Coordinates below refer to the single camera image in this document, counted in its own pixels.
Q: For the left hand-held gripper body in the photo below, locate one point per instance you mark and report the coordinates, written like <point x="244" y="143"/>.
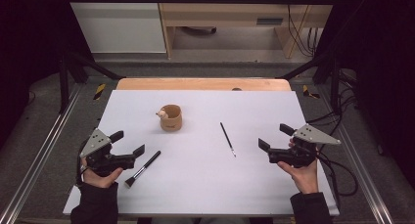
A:
<point x="107" y="161"/>

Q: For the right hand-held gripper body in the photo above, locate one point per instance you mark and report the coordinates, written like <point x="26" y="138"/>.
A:
<point x="293" y="154"/>

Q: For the black flat-head makeup brush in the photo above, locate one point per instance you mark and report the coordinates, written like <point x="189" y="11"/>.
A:
<point x="143" y="168"/>

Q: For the thin black brush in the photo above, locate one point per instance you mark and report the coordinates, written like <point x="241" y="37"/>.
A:
<point x="226" y="137"/>

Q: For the tan cup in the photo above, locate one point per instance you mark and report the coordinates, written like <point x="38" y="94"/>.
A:
<point x="171" y="121"/>

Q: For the person's left hand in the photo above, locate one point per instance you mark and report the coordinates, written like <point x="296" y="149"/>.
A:
<point x="104" y="181"/>

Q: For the person's right hand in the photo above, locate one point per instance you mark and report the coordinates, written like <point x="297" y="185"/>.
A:
<point x="305" y="180"/>

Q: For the yellow-black striped tape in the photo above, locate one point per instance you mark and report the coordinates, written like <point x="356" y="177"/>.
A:
<point x="306" y="92"/>
<point x="99" y="91"/>

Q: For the white table sheet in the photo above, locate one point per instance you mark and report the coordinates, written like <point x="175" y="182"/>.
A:
<point x="202" y="185"/>

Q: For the white cabinet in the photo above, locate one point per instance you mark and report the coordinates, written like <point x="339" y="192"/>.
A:
<point x="120" y="25"/>

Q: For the black curtain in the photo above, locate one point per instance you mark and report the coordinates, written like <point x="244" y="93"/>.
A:
<point x="381" y="54"/>
<point x="29" y="54"/>

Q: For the wooden desk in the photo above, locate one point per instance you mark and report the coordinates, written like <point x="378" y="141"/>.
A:
<point x="221" y="13"/>

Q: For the black metal frame stand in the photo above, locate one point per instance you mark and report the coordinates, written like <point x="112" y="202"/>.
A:
<point x="64" y="83"/>
<point x="334" y="83"/>

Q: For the aluminium rail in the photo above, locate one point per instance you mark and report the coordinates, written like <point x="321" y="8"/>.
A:
<point x="42" y="145"/>
<point x="362" y="165"/>

